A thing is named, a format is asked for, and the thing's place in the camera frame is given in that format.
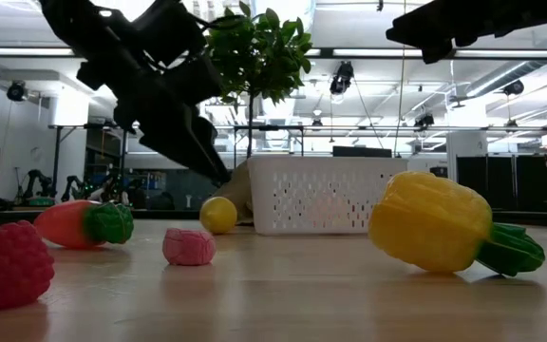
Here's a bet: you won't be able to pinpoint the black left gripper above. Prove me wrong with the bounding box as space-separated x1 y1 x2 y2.
76 28 233 186

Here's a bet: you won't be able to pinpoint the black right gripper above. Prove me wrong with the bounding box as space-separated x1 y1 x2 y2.
386 0 547 66

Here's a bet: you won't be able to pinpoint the beige toy produce piece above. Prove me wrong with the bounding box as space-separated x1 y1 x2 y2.
210 160 255 225

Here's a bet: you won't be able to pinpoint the yellow toy lemon ball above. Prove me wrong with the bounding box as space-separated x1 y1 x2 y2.
198 196 239 236

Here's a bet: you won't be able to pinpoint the small pink toy produce piece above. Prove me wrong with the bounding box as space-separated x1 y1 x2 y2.
161 227 217 267

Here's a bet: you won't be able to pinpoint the white perforated plastic basket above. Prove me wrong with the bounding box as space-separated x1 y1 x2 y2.
247 155 409 237

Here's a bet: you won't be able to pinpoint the orange toy carrot green top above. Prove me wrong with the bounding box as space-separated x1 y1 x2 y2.
33 199 136 251

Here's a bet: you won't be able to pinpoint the green potted tree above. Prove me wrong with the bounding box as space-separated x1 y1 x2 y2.
205 1 313 159

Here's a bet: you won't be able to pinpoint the white pillar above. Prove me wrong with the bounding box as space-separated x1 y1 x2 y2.
446 131 488 184

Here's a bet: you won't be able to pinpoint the black monitor behind basket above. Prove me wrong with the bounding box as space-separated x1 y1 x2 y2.
332 145 393 159

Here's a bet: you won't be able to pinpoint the black cabinet row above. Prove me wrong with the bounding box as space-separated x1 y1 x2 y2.
456 152 547 213

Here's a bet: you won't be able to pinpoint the yellow toy pineapple green leaves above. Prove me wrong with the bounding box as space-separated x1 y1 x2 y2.
367 170 547 277

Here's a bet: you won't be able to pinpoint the red toy raspberry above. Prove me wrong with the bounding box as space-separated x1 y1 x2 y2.
0 219 56 310

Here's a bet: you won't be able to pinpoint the thin hanging cable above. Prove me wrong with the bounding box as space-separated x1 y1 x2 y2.
393 0 406 156

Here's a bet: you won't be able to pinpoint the black metal frame table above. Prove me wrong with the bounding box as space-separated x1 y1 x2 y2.
233 124 306 158

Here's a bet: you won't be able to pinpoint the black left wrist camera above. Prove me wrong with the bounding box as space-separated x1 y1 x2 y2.
130 0 208 67

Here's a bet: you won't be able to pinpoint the black metal frame rack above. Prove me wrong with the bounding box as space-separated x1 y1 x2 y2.
47 123 130 200

